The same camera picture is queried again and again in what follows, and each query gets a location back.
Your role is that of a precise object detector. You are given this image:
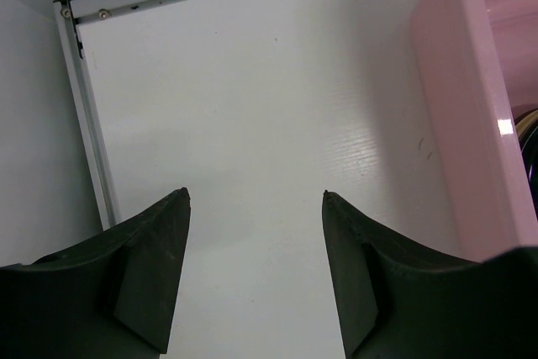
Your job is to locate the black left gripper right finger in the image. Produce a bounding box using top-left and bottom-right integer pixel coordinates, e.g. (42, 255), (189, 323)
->
(322, 192), (537, 358)

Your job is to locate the pink plastic bin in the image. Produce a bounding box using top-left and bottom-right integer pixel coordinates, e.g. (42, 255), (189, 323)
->
(411, 0), (537, 261)

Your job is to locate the black plate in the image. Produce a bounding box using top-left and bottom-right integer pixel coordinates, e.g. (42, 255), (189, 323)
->
(515, 109), (537, 209)

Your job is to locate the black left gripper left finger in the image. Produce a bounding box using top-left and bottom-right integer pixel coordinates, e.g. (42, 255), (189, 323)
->
(1, 188), (191, 358)

